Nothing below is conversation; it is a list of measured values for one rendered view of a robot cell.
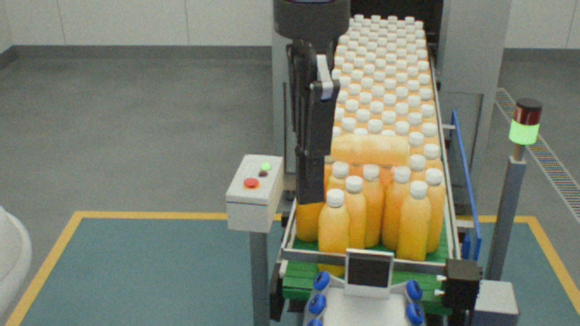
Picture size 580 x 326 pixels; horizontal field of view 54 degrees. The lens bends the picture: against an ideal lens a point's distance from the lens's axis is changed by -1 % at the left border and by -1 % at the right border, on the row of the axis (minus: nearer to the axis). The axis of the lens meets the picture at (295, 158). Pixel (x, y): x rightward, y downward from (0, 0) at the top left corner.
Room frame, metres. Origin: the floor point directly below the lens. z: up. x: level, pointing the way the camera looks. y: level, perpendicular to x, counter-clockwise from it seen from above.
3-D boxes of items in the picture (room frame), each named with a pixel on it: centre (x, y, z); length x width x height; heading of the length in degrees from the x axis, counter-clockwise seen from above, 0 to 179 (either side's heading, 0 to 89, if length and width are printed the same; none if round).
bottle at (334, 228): (1.11, -0.09, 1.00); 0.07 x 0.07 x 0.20
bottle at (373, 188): (1.23, -0.18, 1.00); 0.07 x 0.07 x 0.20
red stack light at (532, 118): (1.30, -0.57, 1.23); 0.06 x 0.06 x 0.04
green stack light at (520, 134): (1.30, -0.57, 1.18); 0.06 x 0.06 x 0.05
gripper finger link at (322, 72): (0.53, -0.02, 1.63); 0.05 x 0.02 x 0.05; 13
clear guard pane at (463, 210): (1.56, -0.52, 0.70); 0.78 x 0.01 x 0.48; 171
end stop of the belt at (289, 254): (1.05, -0.17, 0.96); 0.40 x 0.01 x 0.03; 81
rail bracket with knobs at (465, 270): (0.99, -0.36, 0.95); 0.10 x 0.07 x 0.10; 81
